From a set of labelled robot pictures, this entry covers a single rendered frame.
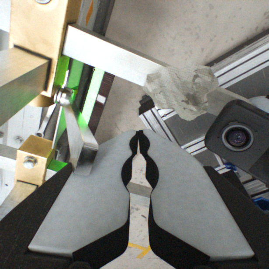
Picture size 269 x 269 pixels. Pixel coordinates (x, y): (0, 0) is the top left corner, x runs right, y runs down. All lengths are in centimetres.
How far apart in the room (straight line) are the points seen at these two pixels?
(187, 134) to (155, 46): 49
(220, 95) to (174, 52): 87
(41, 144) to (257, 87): 94
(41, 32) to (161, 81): 13
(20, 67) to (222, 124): 17
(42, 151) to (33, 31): 21
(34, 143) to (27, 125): 22
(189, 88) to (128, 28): 88
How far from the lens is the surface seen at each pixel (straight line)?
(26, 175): 41
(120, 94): 116
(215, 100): 26
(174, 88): 22
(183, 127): 104
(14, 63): 20
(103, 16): 39
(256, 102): 29
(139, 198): 41
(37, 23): 23
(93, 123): 45
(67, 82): 31
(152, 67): 23
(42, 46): 24
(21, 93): 19
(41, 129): 49
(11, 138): 66
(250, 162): 18
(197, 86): 24
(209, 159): 120
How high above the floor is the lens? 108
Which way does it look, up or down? 58 degrees down
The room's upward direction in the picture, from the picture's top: 179 degrees counter-clockwise
